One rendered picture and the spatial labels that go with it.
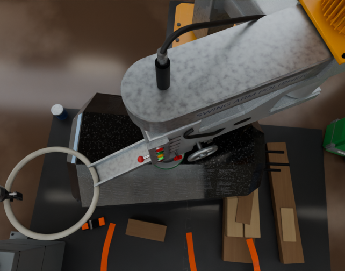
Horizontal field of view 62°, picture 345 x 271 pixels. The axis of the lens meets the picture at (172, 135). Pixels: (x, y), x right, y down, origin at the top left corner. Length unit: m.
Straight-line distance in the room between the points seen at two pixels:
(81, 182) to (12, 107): 1.38
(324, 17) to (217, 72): 0.39
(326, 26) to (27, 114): 2.48
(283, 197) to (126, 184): 1.32
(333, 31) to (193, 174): 1.06
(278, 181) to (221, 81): 1.74
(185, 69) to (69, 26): 2.42
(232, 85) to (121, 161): 0.89
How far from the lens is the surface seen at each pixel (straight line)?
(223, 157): 1.72
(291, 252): 2.56
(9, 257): 1.87
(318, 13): 1.10
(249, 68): 0.94
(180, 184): 1.78
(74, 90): 2.86
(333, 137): 2.75
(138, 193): 1.83
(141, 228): 2.34
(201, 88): 0.88
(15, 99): 3.03
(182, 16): 2.15
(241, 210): 2.31
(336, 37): 1.07
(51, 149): 1.72
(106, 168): 1.64
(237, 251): 2.42
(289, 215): 2.54
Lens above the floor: 2.46
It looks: 74 degrees down
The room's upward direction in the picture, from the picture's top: 2 degrees clockwise
